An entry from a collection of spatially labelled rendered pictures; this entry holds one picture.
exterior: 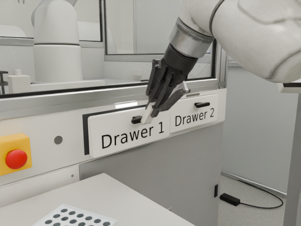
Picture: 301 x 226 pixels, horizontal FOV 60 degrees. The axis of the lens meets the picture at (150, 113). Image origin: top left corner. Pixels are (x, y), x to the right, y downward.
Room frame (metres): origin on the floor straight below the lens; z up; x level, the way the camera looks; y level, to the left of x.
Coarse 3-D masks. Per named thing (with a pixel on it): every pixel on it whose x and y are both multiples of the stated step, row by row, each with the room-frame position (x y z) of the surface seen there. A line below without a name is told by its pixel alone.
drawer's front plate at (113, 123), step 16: (128, 112) 0.72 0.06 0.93; (144, 112) 0.76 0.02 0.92; (160, 112) 0.80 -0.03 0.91; (96, 128) 0.65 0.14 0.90; (112, 128) 0.68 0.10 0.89; (128, 128) 0.72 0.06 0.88; (144, 128) 0.76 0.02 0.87; (160, 128) 0.80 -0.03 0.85; (96, 144) 0.65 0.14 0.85; (112, 144) 0.68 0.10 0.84; (128, 144) 0.72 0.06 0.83
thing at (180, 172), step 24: (144, 144) 0.82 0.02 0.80; (168, 144) 0.89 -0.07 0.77; (192, 144) 0.98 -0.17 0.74; (216, 144) 1.10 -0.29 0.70; (72, 168) 0.64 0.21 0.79; (96, 168) 0.69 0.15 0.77; (120, 168) 0.75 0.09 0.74; (144, 168) 0.81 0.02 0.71; (168, 168) 0.89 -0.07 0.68; (192, 168) 0.99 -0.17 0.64; (216, 168) 1.11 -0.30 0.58; (0, 192) 0.53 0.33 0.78; (24, 192) 0.56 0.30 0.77; (144, 192) 0.81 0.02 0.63; (168, 192) 0.89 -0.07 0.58; (192, 192) 0.99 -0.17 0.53; (216, 192) 1.11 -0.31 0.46; (192, 216) 0.99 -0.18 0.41; (216, 216) 1.12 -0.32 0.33
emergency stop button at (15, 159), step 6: (12, 150) 0.49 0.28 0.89; (18, 150) 0.50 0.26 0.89; (6, 156) 0.48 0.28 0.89; (12, 156) 0.48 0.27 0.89; (18, 156) 0.49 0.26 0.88; (24, 156) 0.50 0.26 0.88; (6, 162) 0.48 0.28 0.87; (12, 162) 0.48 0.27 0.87; (18, 162) 0.49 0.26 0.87; (24, 162) 0.50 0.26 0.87; (12, 168) 0.48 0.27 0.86; (18, 168) 0.49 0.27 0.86
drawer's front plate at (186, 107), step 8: (200, 96) 1.00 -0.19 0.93; (208, 96) 1.02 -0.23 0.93; (216, 96) 1.05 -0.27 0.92; (176, 104) 0.89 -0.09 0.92; (184, 104) 0.92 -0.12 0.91; (192, 104) 0.95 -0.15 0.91; (216, 104) 1.06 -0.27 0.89; (176, 112) 0.89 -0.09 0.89; (184, 112) 0.92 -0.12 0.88; (192, 112) 0.95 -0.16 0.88; (200, 112) 0.98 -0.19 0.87; (208, 112) 1.02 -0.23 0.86; (216, 112) 1.06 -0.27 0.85; (176, 120) 0.89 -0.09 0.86; (184, 120) 0.92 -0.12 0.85; (192, 120) 0.95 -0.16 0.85; (200, 120) 0.99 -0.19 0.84; (208, 120) 1.02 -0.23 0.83; (176, 128) 0.89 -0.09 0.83; (184, 128) 0.92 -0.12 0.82
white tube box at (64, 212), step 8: (64, 208) 0.45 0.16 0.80; (72, 208) 0.45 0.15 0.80; (48, 216) 0.42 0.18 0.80; (56, 216) 0.43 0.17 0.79; (64, 216) 0.42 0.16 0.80; (72, 216) 0.42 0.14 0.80; (80, 216) 0.43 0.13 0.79; (88, 216) 0.42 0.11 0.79; (96, 216) 0.42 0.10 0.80; (104, 216) 0.42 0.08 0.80; (40, 224) 0.40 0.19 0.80; (48, 224) 0.40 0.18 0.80; (56, 224) 0.40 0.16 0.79; (64, 224) 0.40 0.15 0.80; (72, 224) 0.40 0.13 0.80; (80, 224) 0.40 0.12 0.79; (88, 224) 0.40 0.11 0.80; (96, 224) 0.40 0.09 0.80; (104, 224) 0.41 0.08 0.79; (112, 224) 0.39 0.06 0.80
